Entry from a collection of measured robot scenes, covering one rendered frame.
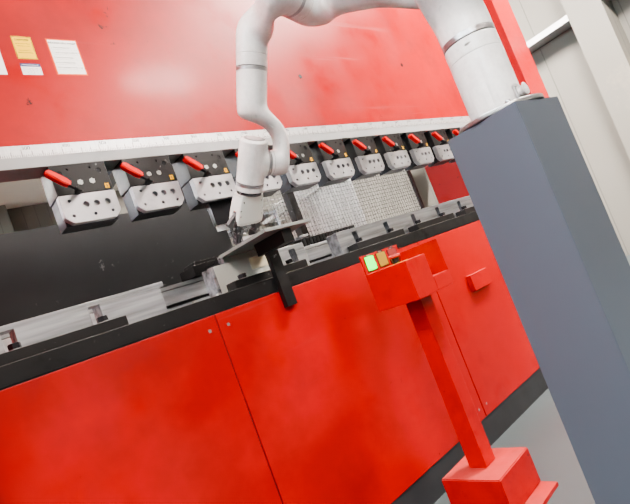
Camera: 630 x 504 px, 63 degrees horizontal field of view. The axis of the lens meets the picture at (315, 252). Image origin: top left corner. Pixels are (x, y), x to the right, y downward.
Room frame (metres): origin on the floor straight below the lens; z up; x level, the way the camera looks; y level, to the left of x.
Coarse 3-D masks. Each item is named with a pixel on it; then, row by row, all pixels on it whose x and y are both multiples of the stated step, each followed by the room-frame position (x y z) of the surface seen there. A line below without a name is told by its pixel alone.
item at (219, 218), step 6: (210, 204) 1.62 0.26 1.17; (216, 204) 1.64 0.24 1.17; (222, 204) 1.65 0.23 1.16; (228, 204) 1.67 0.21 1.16; (210, 210) 1.62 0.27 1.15; (216, 210) 1.63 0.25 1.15; (222, 210) 1.65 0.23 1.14; (228, 210) 1.66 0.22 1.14; (210, 216) 1.63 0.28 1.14; (216, 216) 1.62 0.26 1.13; (222, 216) 1.64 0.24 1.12; (228, 216) 1.65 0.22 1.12; (216, 222) 1.62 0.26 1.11; (222, 222) 1.63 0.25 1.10; (234, 222) 1.68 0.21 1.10; (216, 228) 1.62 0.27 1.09; (222, 228) 1.64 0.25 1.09; (228, 228) 1.65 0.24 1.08
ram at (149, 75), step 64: (0, 0) 1.31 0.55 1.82; (64, 0) 1.43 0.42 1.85; (128, 0) 1.57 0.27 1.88; (192, 0) 1.74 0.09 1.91; (128, 64) 1.51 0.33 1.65; (192, 64) 1.67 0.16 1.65; (320, 64) 2.11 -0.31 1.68; (384, 64) 2.42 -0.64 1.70; (0, 128) 1.24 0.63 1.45; (64, 128) 1.34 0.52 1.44; (128, 128) 1.46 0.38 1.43; (192, 128) 1.61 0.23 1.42; (256, 128) 1.79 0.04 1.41; (384, 128) 2.28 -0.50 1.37; (448, 128) 2.65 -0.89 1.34
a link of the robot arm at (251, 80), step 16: (240, 80) 1.39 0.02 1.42; (256, 80) 1.39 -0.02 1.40; (240, 96) 1.40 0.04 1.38; (256, 96) 1.40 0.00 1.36; (240, 112) 1.42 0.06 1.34; (256, 112) 1.41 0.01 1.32; (272, 128) 1.45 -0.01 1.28; (288, 144) 1.48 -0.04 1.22; (272, 160) 1.47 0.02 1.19; (288, 160) 1.49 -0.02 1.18
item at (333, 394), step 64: (448, 256) 2.15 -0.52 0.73; (256, 320) 1.46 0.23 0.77; (320, 320) 1.62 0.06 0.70; (384, 320) 1.80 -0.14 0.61; (448, 320) 2.04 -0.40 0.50; (512, 320) 2.35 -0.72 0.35; (64, 384) 1.11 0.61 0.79; (128, 384) 1.19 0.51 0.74; (192, 384) 1.29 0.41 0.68; (256, 384) 1.41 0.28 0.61; (320, 384) 1.55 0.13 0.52; (384, 384) 1.73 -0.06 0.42; (512, 384) 2.21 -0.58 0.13; (0, 448) 1.01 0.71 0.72; (64, 448) 1.08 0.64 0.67; (128, 448) 1.16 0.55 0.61; (192, 448) 1.26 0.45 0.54; (256, 448) 1.37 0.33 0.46; (320, 448) 1.50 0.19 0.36; (384, 448) 1.66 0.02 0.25; (448, 448) 1.85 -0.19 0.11
